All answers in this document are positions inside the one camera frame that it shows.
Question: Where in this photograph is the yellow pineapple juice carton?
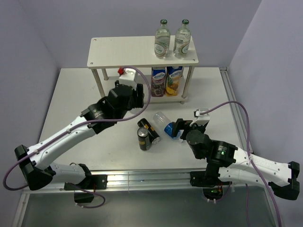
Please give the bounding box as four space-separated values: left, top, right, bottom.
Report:
165 66 183 96

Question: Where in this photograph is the black yellow can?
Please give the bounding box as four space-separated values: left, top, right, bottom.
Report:
137 118 161 145
137 127 151 151

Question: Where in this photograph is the purple grape juice carton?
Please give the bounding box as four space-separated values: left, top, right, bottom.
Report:
151 67 166 97

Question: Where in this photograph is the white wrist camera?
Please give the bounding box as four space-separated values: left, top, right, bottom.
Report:
118 68 138 89
190 108 210 126

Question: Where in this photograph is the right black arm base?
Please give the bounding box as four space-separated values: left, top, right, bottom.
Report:
190 170 232 204

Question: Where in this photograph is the aluminium front rail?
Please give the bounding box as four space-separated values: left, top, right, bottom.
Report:
22 168 265 194

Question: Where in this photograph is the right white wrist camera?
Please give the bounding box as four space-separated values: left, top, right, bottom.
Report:
190 108 210 126

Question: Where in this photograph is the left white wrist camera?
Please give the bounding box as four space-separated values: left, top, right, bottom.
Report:
118 68 138 89

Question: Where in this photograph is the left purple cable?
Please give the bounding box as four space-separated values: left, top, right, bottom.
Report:
2 66 152 209

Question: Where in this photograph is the clear glass bottle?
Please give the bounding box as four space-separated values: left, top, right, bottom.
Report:
173 19 191 58
154 19 170 59

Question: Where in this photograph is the aluminium right rail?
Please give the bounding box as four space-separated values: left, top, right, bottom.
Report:
219 67 247 148

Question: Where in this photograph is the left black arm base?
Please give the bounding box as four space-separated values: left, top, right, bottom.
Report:
63 175 107 205

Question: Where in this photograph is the blue-label water bottle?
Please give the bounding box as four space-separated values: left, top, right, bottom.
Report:
153 112 181 140

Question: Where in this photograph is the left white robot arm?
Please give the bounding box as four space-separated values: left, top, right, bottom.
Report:
15 81 144 191

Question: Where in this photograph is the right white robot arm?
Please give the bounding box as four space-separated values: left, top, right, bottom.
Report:
172 118 300 201

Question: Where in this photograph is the white two-tier shelf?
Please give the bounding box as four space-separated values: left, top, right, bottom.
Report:
87 36 199 104

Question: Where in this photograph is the aluminium rail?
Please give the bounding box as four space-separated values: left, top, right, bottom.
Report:
219 67 247 148
22 168 265 194

